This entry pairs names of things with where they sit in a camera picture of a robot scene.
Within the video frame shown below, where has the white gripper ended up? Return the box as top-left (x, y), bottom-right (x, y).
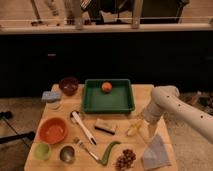
top-left (141, 104), bottom-right (163, 137)

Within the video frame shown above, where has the yellow banana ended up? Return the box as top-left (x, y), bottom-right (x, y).
top-left (126, 120), bottom-right (143, 136)

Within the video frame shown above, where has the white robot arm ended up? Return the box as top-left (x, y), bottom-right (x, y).
top-left (141, 86), bottom-right (213, 144)

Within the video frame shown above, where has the dark maroon bowl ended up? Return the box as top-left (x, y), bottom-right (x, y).
top-left (59, 77), bottom-right (78, 96)

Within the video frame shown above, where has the orange red bowl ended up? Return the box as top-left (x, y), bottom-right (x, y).
top-left (38, 117), bottom-right (68, 144)

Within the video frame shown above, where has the grey folded cloth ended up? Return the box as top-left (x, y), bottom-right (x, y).
top-left (141, 134), bottom-right (171, 171)

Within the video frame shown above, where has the wooden block brush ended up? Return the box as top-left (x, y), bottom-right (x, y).
top-left (94, 119), bottom-right (117, 135)

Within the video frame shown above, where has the orange fruit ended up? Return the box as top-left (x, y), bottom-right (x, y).
top-left (101, 82), bottom-right (112, 93)

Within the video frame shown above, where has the green plastic tray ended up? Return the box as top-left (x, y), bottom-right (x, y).
top-left (82, 79), bottom-right (135, 114)

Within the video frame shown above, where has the bunch of dark grapes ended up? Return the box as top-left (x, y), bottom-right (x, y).
top-left (115, 149), bottom-right (136, 171)

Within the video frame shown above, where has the green chili pepper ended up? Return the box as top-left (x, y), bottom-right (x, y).
top-left (101, 141), bottom-right (121, 166)

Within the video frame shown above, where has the metal fork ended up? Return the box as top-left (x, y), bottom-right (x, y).
top-left (73, 137), bottom-right (100, 162)

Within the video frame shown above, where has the small metal cup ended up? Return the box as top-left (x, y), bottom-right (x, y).
top-left (59, 146), bottom-right (75, 163)

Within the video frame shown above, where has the clear glass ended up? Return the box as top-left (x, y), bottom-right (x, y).
top-left (46, 101), bottom-right (61, 110)

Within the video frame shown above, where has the light green cup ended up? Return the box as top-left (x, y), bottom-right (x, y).
top-left (34, 143), bottom-right (51, 160)

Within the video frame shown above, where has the black tripod stand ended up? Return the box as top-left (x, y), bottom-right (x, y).
top-left (0, 111), bottom-right (35, 144)

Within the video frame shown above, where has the white handled spatula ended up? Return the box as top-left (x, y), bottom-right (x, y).
top-left (70, 111), bottom-right (97, 145)

